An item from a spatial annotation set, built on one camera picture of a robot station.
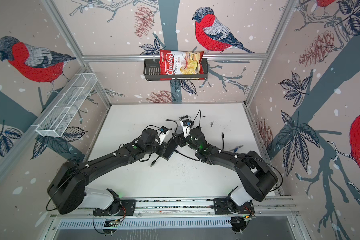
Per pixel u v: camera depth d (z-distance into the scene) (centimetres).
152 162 83
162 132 74
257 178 44
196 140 65
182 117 110
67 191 42
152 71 95
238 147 95
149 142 66
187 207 75
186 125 73
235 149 93
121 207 72
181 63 88
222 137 101
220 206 73
